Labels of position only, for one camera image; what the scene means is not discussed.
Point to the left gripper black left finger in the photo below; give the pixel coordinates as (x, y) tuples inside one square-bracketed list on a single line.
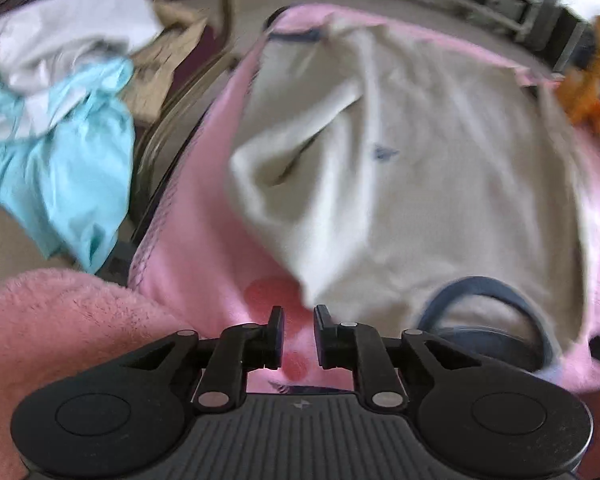
[(229, 359)]

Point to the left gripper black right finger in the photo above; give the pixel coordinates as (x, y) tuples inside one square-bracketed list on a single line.
[(359, 349)]

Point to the cream white t-shirt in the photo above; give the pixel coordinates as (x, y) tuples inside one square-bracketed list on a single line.
[(377, 169)]

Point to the pink cartoon towel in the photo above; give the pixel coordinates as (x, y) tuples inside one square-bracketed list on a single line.
[(200, 263)]

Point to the light blue garment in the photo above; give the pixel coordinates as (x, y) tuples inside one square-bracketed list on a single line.
[(66, 162)]

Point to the beige garment on chair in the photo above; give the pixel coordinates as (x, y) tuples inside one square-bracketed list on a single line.
[(155, 65)]

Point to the orange juice bottle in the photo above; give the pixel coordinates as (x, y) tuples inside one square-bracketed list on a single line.
[(579, 92)]

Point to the white cloth on chair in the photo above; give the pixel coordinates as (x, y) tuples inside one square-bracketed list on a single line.
[(54, 53)]

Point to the wooden chair frame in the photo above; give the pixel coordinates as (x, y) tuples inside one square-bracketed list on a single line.
[(193, 87)]

